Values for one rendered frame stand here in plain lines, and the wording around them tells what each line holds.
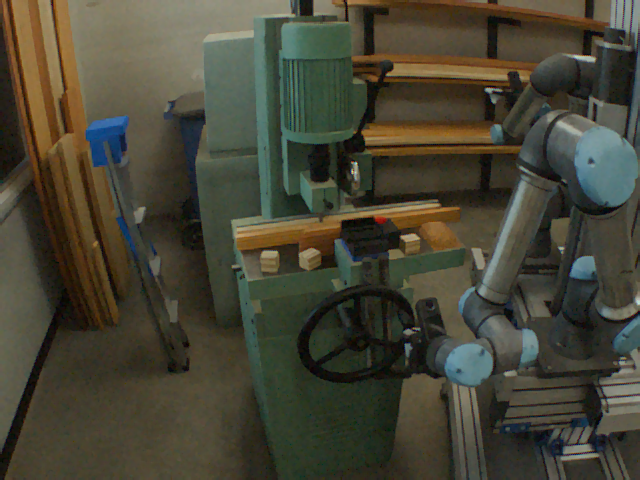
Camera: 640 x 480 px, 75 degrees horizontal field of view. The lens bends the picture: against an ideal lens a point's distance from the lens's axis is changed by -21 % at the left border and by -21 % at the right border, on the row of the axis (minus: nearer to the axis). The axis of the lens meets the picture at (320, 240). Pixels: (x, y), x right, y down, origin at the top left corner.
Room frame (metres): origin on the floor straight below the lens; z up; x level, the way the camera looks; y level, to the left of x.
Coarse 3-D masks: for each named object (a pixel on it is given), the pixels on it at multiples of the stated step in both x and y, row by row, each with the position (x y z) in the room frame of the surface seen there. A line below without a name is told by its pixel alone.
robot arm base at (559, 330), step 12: (564, 312) 0.87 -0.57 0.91; (552, 324) 0.90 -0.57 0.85; (564, 324) 0.85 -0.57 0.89; (576, 324) 0.82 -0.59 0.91; (588, 324) 0.81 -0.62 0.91; (552, 336) 0.87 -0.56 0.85; (564, 336) 0.84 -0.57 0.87; (576, 336) 0.81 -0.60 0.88; (588, 336) 0.81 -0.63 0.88; (600, 336) 0.82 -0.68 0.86; (552, 348) 0.85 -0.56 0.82; (564, 348) 0.82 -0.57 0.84; (576, 348) 0.80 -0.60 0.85; (588, 348) 0.80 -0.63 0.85
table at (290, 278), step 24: (240, 264) 1.26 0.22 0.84; (288, 264) 1.16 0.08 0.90; (336, 264) 1.15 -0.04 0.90; (408, 264) 1.18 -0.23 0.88; (432, 264) 1.20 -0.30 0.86; (456, 264) 1.22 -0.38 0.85; (264, 288) 1.09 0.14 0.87; (288, 288) 1.11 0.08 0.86; (312, 288) 1.12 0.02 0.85; (336, 288) 1.09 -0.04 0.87; (408, 288) 1.08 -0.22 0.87
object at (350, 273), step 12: (336, 240) 1.17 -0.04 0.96; (336, 252) 1.16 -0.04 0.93; (396, 252) 1.10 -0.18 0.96; (348, 264) 1.06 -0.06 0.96; (360, 264) 1.05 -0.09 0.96; (396, 264) 1.07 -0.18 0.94; (348, 276) 1.06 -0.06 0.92; (360, 276) 1.05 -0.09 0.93; (396, 276) 1.07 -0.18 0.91; (396, 288) 1.07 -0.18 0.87
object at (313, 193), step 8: (304, 176) 1.33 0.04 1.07; (304, 184) 1.32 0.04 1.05; (312, 184) 1.27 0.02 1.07; (320, 184) 1.27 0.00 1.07; (328, 184) 1.27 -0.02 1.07; (304, 192) 1.32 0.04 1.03; (312, 192) 1.24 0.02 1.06; (320, 192) 1.25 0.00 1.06; (328, 192) 1.25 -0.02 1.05; (336, 192) 1.26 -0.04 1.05; (312, 200) 1.24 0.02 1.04; (320, 200) 1.25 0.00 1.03; (328, 200) 1.25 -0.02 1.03; (336, 200) 1.26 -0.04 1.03; (312, 208) 1.24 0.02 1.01; (320, 208) 1.25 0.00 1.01; (336, 208) 1.26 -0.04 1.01
